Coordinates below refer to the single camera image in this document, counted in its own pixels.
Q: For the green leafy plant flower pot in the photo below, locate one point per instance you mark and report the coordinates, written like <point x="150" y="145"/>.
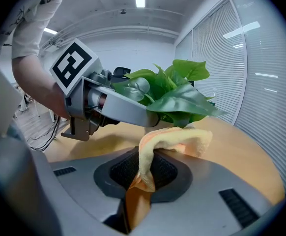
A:
<point x="180" y="99"/>

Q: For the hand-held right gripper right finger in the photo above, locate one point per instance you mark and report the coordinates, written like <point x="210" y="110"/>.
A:
<point x="207" y="188"/>

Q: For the white window blinds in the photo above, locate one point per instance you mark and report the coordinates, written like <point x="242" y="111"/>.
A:
<point x="261" y="82"/>

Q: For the round ceiling detector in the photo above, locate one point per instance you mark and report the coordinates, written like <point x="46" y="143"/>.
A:
<point x="123" y="11"/>

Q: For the yellow and orange cloth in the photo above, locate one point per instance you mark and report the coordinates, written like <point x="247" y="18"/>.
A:
<point x="168" y="136"/>

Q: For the person's white shirt sleeve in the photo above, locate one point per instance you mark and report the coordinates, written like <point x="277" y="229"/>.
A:
<point x="32" y="26"/>

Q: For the white ceiling pipe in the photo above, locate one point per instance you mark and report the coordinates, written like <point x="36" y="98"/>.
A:
<point x="123" y="31"/>

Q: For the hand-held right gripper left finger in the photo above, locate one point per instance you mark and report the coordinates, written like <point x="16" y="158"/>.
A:
<point x="84" y="181"/>

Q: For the person's left forearm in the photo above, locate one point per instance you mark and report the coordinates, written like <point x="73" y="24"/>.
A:
<point x="35" y="82"/>

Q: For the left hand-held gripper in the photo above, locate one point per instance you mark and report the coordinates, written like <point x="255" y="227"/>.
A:
<point x="74" y="65"/>

